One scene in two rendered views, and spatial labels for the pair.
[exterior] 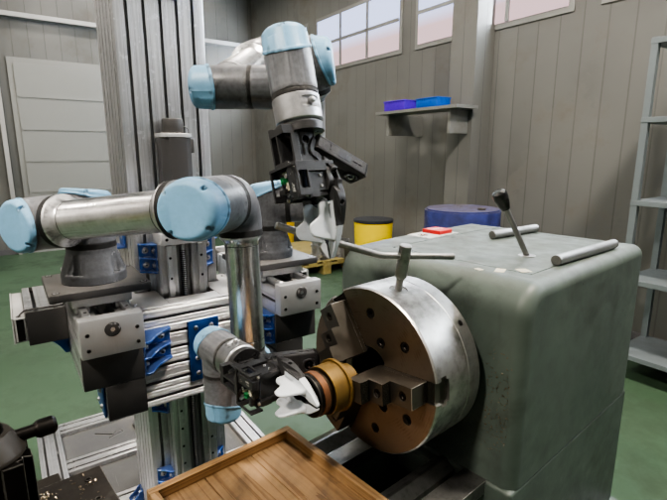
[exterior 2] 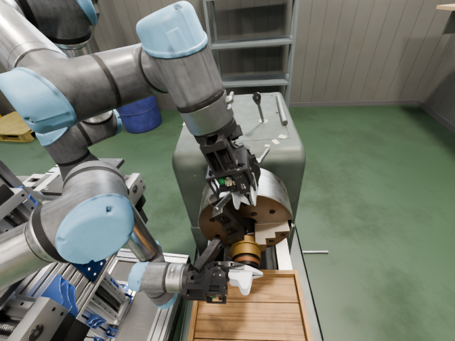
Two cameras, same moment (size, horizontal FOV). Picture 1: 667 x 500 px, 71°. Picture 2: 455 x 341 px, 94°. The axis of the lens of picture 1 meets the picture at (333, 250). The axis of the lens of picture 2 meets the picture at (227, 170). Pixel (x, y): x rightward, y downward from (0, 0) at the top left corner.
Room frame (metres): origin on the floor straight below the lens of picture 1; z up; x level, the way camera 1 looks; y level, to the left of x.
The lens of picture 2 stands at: (0.52, 0.25, 1.67)
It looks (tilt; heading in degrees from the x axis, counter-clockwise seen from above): 39 degrees down; 318
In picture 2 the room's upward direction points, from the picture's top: 7 degrees counter-clockwise
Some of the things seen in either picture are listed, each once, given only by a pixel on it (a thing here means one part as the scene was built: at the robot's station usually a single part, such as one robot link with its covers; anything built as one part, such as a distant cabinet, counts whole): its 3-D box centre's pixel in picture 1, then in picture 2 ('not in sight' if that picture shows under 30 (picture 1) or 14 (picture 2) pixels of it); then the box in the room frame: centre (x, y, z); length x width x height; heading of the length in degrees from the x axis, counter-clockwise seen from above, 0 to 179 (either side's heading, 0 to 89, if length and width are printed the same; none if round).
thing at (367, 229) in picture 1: (372, 249); not in sight; (5.39, -0.46, 0.36); 0.47 x 0.46 x 0.73; 35
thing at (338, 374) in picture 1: (329, 387); (246, 254); (0.75, 0.01, 1.08); 0.09 x 0.09 x 0.09; 41
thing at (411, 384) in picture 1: (396, 388); (273, 231); (0.73, -0.11, 1.09); 0.12 x 0.11 x 0.05; 41
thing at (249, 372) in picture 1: (256, 377); (206, 281); (0.78, 0.14, 1.08); 0.12 x 0.09 x 0.08; 40
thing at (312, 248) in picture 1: (301, 249); (16, 120); (6.21, 0.43, 0.20); 1.39 x 0.99 x 0.39; 35
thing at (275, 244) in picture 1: (268, 239); (78, 164); (1.44, 0.20, 1.21); 0.15 x 0.15 x 0.10
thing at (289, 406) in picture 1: (292, 408); (246, 283); (0.70, 0.07, 1.07); 0.09 x 0.06 x 0.03; 40
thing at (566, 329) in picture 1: (488, 320); (239, 153); (1.12, -0.39, 1.06); 0.59 x 0.48 x 0.39; 131
